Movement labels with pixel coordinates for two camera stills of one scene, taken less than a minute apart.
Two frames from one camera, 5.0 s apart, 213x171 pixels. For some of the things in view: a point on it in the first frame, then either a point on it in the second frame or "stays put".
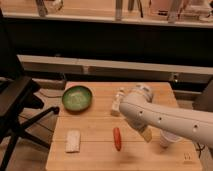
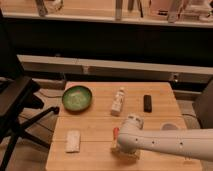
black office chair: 19,96 stays put
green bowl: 77,98 stays put
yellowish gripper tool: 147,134 → 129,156
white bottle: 116,102 stays put
